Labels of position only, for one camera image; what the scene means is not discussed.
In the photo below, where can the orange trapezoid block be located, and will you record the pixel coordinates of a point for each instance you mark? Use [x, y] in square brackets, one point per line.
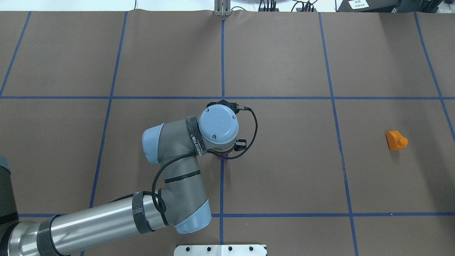
[395, 140]

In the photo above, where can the black cable cluster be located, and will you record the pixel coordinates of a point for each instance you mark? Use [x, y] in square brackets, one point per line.
[287, 5]

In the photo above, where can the grey metal post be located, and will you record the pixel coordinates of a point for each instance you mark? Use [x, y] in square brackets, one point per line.
[222, 8]

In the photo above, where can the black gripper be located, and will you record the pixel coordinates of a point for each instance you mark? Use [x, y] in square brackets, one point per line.
[241, 144]

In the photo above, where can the black box with label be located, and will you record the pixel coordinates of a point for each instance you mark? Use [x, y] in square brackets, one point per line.
[389, 6]

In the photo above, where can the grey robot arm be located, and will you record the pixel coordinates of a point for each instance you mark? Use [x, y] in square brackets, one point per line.
[177, 197]

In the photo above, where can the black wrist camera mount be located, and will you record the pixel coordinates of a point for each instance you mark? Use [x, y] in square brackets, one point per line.
[232, 105]

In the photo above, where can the white metal base plate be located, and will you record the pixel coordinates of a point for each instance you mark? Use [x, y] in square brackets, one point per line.
[222, 250]

